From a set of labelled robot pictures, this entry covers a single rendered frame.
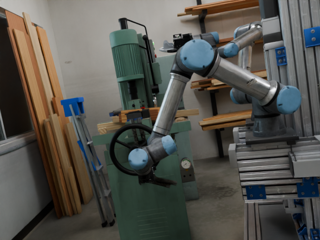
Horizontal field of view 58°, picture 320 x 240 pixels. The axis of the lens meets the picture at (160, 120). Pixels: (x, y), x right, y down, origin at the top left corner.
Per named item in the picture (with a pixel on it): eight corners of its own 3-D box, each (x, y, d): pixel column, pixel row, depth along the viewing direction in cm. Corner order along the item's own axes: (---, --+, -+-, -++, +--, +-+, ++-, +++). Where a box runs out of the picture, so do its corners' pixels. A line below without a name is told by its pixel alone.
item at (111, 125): (98, 132, 193) (96, 124, 193) (99, 131, 195) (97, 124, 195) (187, 117, 191) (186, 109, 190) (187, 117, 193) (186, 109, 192)
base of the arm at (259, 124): (284, 128, 143) (282, 109, 142) (288, 135, 129) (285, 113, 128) (252, 132, 148) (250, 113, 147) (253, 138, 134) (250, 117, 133)
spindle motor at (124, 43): (115, 83, 180) (105, 32, 177) (119, 83, 197) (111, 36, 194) (143, 78, 179) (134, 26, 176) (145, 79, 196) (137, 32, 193)
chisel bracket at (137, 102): (130, 114, 185) (128, 101, 185) (133, 112, 199) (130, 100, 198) (141, 112, 185) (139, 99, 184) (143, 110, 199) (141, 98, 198)
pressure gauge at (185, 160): (182, 173, 170) (179, 159, 169) (181, 171, 174) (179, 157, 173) (192, 171, 170) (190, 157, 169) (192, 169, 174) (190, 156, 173)
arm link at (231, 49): (277, 31, 187) (234, 61, 162) (263, 35, 196) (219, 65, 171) (272, 14, 184) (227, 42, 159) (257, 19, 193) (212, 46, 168)
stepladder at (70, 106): (97, 230, 257) (57, 100, 245) (104, 217, 282) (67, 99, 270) (115, 225, 256) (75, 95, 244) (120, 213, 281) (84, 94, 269)
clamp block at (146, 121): (126, 137, 166) (124, 122, 165) (130, 134, 179) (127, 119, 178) (152, 134, 165) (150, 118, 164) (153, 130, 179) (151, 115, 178)
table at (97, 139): (88, 149, 167) (86, 139, 166) (100, 140, 197) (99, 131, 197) (193, 132, 165) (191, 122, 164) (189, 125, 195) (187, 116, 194)
